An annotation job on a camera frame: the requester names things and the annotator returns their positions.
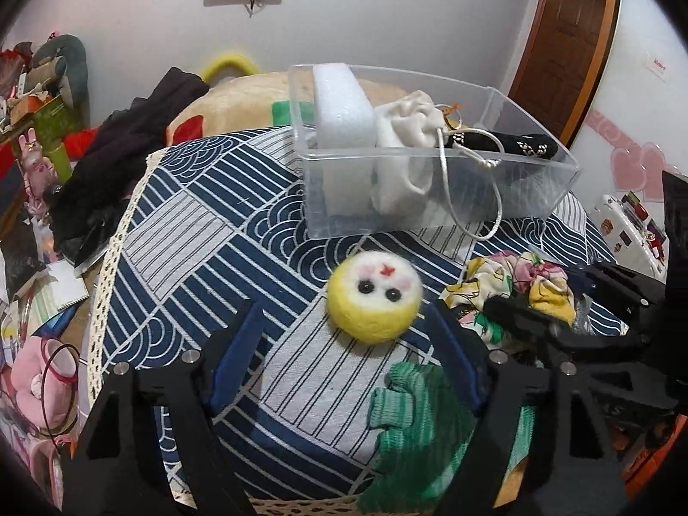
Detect pink heart wall stickers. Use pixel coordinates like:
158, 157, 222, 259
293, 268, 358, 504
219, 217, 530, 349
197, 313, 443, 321
609, 142, 668, 201

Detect blue white patterned tablecloth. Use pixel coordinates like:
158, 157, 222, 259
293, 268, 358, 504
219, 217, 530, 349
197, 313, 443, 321
87, 126, 631, 516

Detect red cloth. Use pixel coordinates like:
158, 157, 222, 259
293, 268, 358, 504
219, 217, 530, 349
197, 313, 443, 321
63, 128, 104, 163

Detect beige plush cushion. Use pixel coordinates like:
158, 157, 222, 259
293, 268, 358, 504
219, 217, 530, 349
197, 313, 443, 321
166, 70, 401, 147

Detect green bottle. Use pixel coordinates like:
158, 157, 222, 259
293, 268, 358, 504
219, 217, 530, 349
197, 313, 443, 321
49, 140, 74, 184

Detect black clothes pile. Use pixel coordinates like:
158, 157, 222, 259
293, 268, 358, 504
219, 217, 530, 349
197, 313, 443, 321
50, 67, 212, 268

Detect clear plastic storage box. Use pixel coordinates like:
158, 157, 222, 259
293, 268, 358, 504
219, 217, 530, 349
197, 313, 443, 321
287, 63, 580, 240

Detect white drawstring pouch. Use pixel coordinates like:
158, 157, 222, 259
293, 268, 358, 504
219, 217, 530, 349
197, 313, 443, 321
370, 91, 507, 242

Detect white foam block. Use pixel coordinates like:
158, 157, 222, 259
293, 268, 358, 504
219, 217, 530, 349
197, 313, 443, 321
310, 61, 378, 217

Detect floral fabric scrunchie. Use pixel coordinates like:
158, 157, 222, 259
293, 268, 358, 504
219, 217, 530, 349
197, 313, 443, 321
439, 250, 577, 346

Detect brown wooden door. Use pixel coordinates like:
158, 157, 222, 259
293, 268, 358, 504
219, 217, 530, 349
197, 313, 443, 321
507, 0, 624, 147

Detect black patterned sock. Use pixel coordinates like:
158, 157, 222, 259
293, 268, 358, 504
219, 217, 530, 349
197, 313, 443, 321
446, 129, 556, 163

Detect white stickered suitcase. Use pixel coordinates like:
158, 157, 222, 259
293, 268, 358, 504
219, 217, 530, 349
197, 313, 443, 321
593, 193, 668, 281

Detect pink rabbit figure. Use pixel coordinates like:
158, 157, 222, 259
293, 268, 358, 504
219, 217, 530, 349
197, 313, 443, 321
18, 127, 55, 212

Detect red hoop ring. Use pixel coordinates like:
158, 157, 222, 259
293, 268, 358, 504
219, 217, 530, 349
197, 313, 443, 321
43, 343, 83, 440

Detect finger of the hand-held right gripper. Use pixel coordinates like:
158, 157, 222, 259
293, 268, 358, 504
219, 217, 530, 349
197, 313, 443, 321
481, 295, 646, 358
577, 261, 668, 329

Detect yellow felt face ball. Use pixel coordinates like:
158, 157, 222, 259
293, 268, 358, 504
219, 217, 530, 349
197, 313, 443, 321
327, 252, 423, 342

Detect gold orange trinket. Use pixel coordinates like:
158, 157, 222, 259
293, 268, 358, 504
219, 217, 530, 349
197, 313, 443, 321
438, 102, 470, 131

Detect stack of papers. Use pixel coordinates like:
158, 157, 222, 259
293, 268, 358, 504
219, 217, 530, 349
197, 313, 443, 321
29, 262, 91, 313

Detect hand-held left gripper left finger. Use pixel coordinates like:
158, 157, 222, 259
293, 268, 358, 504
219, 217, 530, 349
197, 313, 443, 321
59, 298, 264, 516

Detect pink plush toy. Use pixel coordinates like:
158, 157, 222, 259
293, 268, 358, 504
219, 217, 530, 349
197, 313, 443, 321
9, 335, 81, 437

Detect green knit glove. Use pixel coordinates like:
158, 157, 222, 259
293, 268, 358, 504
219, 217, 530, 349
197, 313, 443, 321
357, 361, 538, 515

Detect grey green plush toy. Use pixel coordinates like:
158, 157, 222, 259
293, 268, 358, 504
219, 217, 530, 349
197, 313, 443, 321
28, 34, 90, 119

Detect yellow fuzzy ring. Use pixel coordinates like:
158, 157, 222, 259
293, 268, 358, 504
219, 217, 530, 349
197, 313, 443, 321
200, 52, 260, 83

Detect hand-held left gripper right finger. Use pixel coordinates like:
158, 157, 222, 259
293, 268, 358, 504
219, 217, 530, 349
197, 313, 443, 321
424, 299, 631, 516

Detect green cardboard box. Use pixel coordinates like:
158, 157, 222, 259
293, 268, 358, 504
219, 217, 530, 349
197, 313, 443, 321
31, 98, 83, 141

